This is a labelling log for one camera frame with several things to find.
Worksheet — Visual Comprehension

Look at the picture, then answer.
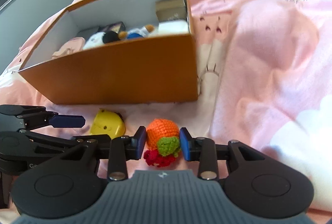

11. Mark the orange crochet toy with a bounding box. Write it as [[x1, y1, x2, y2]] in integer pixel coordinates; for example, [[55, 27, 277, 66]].
[[144, 119, 181, 168]]

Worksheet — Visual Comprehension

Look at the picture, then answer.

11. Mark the pink fabric pouch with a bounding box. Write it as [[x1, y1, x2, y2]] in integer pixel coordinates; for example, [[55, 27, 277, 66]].
[[51, 37, 85, 59]]

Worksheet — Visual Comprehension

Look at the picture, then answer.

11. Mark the white black plush toy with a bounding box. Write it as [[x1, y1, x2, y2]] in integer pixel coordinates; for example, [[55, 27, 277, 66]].
[[83, 31, 120, 50]]

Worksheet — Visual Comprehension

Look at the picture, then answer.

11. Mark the small brown blue plush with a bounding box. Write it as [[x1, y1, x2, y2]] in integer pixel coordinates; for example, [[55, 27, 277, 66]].
[[118, 24, 155, 40]]

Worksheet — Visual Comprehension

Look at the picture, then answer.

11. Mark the white foam block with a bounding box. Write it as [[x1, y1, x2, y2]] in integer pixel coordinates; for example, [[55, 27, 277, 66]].
[[149, 20, 190, 37]]

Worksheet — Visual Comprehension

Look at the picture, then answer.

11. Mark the brown cardboard small box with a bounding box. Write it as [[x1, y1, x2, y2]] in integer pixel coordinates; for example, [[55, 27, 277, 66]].
[[155, 0, 187, 22]]

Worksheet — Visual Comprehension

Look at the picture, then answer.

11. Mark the yellow tape measure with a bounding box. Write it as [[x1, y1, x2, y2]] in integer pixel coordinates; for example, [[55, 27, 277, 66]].
[[90, 109, 126, 139]]

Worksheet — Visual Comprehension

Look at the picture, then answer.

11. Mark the orange cardboard box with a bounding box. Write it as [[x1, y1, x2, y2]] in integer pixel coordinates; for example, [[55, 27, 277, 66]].
[[18, 0, 198, 105]]

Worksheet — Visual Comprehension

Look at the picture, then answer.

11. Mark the dark patterned card box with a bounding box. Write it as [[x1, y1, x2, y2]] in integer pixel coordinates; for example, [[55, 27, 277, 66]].
[[98, 22, 126, 33]]

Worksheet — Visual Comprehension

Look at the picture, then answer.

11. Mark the pink patterned duvet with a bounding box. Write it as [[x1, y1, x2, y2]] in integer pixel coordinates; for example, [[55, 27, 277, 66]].
[[1, 0, 331, 223]]

